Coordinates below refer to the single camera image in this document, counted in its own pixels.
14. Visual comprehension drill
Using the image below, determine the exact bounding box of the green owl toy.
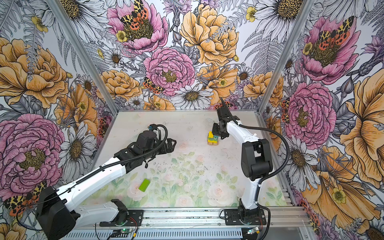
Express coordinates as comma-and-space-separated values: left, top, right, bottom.
207, 135, 219, 142

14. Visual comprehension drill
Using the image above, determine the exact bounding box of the green rectangular block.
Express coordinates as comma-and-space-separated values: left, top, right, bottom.
139, 179, 151, 193

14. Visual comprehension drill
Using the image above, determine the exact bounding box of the natural wood block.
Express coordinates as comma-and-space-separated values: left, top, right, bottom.
207, 142, 219, 146

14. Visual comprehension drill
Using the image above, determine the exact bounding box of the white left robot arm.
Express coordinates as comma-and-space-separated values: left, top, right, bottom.
36, 125, 177, 240

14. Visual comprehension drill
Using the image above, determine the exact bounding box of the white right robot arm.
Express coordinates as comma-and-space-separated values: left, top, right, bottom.
212, 99, 273, 226

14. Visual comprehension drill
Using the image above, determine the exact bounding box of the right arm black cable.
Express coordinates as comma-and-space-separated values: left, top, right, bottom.
238, 123, 291, 240

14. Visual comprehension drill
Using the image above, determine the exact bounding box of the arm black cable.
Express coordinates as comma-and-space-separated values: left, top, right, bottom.
238, 123, 291, 240
67, 124, 169, 191

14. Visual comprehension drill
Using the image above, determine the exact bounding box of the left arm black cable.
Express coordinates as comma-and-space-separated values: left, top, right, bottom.
67, 124, 169, 191

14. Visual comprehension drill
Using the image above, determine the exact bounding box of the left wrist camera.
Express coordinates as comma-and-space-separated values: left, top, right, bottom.
148, 124, 159, 131

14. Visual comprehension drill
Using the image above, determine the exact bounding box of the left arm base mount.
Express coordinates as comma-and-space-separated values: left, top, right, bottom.
99, 210, 144, 227

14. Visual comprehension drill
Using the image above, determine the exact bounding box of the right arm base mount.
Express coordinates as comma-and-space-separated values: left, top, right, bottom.
224, 207, 267, 226

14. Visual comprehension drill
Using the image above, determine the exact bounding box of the aluminium rail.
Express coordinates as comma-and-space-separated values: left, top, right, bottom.
71, 204, 310, 230

